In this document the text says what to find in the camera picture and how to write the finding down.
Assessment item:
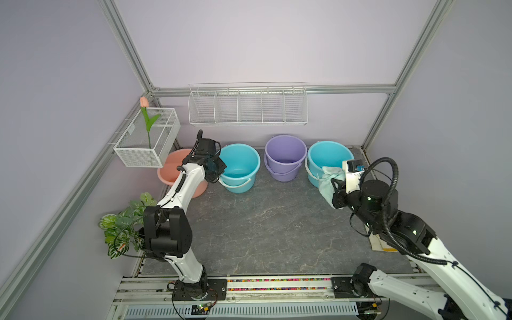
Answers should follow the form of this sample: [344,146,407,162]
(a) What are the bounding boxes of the teal plastic bucket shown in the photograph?
[305,141,354,188]
[219,143,261,194]

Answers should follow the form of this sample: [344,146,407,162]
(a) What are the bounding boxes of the light green microfiber cloth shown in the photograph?
[318,166,345,208]

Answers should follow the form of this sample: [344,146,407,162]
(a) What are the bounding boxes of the purple plastic bucket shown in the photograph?
[263,135,307,182]

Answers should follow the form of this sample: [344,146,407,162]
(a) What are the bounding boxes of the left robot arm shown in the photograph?
[141,131,227,300]

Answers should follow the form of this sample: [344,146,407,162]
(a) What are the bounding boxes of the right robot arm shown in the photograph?
[328,175,511,319]

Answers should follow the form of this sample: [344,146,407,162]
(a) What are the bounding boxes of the pink plastic bucket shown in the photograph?
[157,149,208,199]

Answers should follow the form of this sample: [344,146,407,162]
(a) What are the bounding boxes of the yellow white work gloves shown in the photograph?
[369,234,397,253]

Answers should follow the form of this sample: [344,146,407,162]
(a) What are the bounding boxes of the artificial pink tulip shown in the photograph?
[139,97,161,149]

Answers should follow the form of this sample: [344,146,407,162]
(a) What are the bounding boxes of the potted green leafy plant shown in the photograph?
[98,192,157,259]

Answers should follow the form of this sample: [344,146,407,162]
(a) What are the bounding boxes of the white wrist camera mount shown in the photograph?
[343,159,365,194]

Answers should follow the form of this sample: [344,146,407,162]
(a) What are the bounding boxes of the black corrugated cable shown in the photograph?
[359,157,449,266]

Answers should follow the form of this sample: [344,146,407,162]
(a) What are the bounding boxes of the long white wire shelf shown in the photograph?
[188,82,309,126]

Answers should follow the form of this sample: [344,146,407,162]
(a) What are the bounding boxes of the white wire basket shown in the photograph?
[113,107,181,168]

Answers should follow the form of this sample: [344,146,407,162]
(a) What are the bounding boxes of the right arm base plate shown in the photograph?
[331,277,373,299]

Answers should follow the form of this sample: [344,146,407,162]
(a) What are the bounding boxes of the rail with coloured beads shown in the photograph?
[115,273,447,303]

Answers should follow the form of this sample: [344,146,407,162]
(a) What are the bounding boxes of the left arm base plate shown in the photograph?
[171,279,227,301]

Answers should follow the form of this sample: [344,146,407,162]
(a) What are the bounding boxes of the white slotted cable duct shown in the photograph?
[121,301,359,319]

